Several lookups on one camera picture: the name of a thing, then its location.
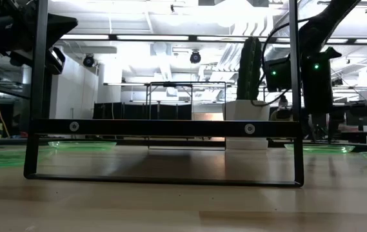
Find black partition panels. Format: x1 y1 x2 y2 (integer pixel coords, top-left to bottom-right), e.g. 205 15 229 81
92 102 193 121

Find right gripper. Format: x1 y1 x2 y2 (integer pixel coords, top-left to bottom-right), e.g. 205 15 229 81
301 46 342 142

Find black round hanging device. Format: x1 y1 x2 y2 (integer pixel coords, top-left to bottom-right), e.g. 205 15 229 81
189 50 202 64
83 53 95 68

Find black aluminium table frame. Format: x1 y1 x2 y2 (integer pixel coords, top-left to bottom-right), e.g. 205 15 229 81
0 137 367 153

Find green cactus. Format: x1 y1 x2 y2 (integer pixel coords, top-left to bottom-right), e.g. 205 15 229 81
236 36 263 101

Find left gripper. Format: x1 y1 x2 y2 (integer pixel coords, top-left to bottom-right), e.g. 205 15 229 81
46 12 79 44

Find white hexagonal plant pot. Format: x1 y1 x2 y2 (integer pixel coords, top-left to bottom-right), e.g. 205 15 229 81
222 99 271 151

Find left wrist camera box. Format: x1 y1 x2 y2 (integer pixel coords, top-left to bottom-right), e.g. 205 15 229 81
46 46 66 75

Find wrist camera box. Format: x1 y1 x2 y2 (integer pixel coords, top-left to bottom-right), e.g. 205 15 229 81
263 57 292 93
46 46 66 75

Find wooden tray with black ends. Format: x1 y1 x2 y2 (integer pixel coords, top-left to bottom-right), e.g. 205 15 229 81
23 0 305 188

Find black monitor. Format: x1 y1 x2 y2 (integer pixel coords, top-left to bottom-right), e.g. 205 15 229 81
345 100 367 127

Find person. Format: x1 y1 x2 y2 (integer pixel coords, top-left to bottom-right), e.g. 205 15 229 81
269 95 296 122

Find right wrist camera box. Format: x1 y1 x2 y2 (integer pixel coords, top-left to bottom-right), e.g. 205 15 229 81
263 57 292 93

